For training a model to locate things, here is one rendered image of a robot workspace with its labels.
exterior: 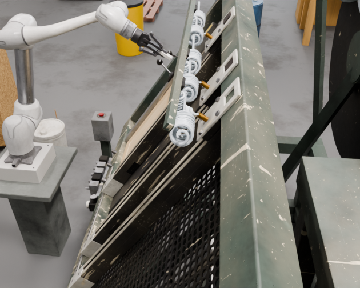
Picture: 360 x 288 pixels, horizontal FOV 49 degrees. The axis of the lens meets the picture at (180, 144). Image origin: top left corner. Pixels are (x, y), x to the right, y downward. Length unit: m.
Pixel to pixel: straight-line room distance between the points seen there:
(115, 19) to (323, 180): 1.42
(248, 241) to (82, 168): 3.24
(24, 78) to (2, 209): 1.45
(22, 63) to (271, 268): 2.10
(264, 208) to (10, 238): 2.84
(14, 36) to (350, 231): 1.86
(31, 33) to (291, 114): 3.17
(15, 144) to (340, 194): 2.01
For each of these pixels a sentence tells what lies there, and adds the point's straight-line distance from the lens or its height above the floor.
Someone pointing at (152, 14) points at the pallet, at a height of 0.10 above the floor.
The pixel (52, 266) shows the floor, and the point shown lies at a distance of 3.15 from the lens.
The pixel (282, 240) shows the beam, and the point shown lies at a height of 1.89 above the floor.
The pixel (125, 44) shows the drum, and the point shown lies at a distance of 5.79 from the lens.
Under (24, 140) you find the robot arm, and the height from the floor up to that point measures 1.01.
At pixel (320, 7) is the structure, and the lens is 2.45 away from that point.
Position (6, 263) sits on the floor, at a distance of 3.28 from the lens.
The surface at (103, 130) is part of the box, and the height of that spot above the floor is 0.85.
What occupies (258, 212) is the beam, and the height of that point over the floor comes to 1.92.
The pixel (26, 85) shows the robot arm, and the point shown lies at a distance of 2.60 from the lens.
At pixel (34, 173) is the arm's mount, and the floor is 0.83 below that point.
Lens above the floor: 2.44
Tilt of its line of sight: 37 degrees down
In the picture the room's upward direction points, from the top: straight up
